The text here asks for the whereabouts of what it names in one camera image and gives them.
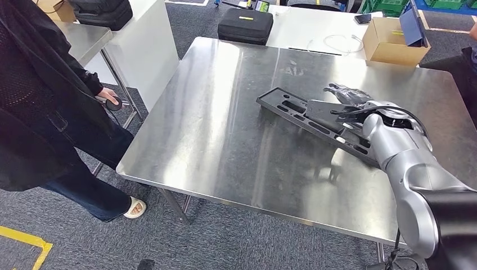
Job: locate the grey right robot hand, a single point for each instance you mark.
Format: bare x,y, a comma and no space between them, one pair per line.
350,96

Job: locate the person's hand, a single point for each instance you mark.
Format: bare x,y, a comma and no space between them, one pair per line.
106,94

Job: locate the black round handheld object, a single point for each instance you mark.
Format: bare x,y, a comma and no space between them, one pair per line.
114,104

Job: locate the black plastic bracket panel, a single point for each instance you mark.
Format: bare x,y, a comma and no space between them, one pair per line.
270,97

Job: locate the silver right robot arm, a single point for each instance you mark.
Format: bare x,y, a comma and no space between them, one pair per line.
410,167

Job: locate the white cabinet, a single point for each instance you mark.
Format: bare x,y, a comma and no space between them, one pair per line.
149,48

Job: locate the brown cardboard box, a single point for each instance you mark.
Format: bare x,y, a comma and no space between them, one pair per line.
56,11
391,48

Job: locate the black smartphone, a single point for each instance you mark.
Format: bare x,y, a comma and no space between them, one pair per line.
362,19

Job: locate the person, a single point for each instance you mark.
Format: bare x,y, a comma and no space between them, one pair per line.
29,111
466,74

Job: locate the black padded bag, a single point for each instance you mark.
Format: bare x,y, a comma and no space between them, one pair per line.
100,15

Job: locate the white table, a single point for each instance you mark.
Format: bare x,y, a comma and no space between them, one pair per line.
298,26

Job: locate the blue tablet computer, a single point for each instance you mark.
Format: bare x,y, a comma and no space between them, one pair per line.
410,26

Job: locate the green plastic crate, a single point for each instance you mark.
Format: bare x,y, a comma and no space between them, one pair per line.
387,6
445,3

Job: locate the small device with green screen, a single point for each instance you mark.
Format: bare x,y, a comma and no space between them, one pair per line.
262,6

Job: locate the black flat object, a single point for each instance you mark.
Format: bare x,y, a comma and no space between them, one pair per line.
244,26

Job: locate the yellow floor tape square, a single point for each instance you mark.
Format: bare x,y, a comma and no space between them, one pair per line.
22,237

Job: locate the black robot foot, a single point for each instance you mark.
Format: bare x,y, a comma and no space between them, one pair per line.
146,265

